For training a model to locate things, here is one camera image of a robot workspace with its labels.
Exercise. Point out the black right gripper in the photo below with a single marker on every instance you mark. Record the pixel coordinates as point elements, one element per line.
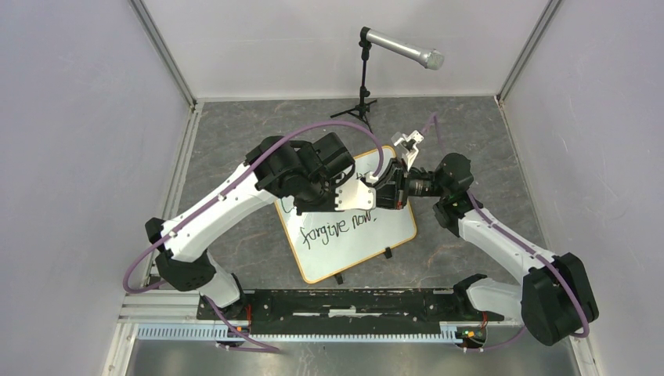
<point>393,190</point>

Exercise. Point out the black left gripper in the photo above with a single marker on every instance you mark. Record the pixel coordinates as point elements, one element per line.
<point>304,207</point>

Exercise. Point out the yellow framed whiteboard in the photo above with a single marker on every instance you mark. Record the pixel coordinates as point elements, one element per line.
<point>327,243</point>

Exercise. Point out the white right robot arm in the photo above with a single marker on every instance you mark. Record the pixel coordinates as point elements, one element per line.
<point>553,297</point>

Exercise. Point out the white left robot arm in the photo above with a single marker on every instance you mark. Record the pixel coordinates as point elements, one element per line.
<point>307,172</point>

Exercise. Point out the black microphone tripod stand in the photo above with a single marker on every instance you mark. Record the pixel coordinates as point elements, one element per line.
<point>362,108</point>

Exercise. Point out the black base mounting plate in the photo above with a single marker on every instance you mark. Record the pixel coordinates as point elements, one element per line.
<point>356,311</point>

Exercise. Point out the silver microphone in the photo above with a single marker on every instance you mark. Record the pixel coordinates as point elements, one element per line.
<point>430,59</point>

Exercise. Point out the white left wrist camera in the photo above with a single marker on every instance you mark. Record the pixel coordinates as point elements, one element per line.
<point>355,194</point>

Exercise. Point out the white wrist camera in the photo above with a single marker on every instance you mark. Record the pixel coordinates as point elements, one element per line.
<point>355,194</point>
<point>407,147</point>

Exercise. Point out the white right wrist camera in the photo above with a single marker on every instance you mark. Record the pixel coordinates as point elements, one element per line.
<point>407,147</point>

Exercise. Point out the white slotted cable duct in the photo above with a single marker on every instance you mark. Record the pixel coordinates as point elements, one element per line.
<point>221,333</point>

